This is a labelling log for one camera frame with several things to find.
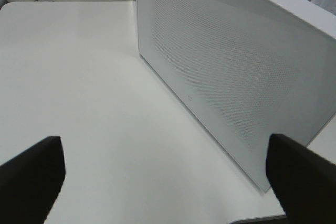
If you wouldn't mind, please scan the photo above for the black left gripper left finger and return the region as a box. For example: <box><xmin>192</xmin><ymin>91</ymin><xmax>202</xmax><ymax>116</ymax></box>
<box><xmin>1</xmin><ymin>136</ymin><xmax>66</xmax><ymax>223</ymax></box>

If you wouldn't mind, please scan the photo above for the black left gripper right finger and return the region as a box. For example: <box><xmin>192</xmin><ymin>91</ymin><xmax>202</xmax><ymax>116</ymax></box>
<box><xmin>265</xmin><ymin>134</ymin><xmax>335</xmax><ymax>223</ymax></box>

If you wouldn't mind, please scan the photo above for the white microwave door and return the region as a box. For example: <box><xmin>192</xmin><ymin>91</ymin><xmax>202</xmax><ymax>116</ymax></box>
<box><xmin>136</xmin><ymin>0</ymin><xmax>335</xmax><ymax>191</ymax></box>

